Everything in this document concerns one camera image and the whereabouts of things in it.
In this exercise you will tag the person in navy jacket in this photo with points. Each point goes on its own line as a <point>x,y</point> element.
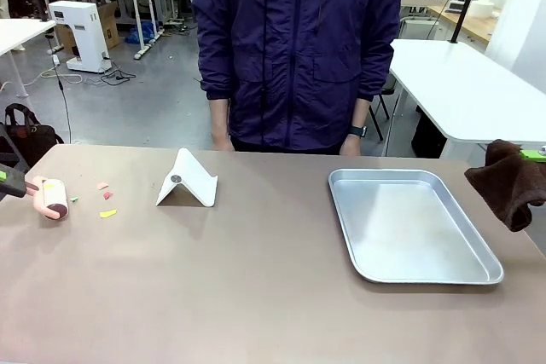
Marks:
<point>294,48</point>

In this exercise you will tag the person's right hand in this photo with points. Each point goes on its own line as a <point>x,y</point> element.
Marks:
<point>222,141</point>

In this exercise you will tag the dark handbag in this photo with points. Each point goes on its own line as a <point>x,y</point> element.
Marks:
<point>36,138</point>

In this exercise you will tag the black bin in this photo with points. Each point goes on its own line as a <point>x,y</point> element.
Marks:
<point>428,134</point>

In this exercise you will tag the blue plastic bag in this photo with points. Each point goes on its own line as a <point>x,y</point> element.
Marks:
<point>143,32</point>

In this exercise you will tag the red paper scrap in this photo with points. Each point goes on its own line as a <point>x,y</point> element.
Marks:
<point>108,195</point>

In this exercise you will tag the person's left hand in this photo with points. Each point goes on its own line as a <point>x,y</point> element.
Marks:
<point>350,146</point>

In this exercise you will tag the silver metal tray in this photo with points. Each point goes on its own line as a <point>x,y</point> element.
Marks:
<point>409,227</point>

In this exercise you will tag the large white table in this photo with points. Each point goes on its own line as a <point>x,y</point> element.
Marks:
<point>469,91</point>

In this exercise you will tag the person's left forearm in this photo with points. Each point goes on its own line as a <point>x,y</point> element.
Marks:
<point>360,112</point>

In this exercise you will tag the dark brown cloth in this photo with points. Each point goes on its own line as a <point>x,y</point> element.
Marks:
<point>507,185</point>

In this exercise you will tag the brown cardboard box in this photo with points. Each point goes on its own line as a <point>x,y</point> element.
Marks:
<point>108,27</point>

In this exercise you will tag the wooden top table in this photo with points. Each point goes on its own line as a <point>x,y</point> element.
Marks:
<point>467,23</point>

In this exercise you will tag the white pedestal machine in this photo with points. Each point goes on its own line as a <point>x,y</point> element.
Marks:
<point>83,36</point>

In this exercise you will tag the black wrist watch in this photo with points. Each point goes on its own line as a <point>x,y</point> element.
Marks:
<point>358,131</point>

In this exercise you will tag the black chair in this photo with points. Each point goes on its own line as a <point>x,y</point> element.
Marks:
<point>384,99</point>

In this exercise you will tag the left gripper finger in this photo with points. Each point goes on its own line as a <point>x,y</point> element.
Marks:
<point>13,146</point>
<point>13,187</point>

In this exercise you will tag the white folding stand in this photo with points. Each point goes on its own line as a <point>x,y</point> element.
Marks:
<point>189,180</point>

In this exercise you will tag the person's right forearm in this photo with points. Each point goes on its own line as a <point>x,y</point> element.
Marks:
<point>219,117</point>

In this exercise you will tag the white table with rounded corner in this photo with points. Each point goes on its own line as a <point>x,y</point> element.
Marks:
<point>19,33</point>

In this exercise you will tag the pink lint roller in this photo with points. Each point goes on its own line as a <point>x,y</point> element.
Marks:
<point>53,200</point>

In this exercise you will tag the pink paper scrap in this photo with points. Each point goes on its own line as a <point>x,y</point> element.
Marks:
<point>102,186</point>

